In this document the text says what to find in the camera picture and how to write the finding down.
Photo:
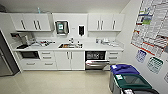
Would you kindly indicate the stainless steel dishwasher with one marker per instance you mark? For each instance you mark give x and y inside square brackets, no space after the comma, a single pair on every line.
[96,58]

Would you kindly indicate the stainless steel sink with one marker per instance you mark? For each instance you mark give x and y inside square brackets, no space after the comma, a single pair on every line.
[70,46]

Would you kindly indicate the chrome faucet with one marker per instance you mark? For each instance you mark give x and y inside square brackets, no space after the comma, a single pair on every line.
[71,40]

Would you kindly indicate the white sink base cabinet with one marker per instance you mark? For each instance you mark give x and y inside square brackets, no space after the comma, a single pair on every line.
[70,60]

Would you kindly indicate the grey paper towel dispenser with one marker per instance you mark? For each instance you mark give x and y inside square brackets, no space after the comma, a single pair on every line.
[61,27]

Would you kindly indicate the narrow white drawer stack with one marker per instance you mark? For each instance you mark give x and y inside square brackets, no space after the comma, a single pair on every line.
[114,56]

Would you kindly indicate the dark dish rack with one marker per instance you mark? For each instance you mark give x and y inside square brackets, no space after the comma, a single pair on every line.
[45,43]

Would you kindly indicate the wide white drawer stack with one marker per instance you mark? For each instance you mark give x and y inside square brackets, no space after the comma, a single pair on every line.
[46,59]

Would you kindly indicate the blue recycling bin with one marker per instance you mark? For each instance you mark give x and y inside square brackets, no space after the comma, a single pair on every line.
[125,70]

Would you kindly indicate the white drawer under microwave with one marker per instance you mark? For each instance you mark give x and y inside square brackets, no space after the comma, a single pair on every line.
[31,64]

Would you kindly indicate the black built-in microwave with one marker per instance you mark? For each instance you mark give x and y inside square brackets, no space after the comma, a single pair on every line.
[29,55]

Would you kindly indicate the stainless steel refrigerator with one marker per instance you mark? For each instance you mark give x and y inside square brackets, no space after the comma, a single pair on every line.
[5,60]

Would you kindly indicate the white wall cabinet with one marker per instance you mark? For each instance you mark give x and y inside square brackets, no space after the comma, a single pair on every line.
[106,22]
[31,22]

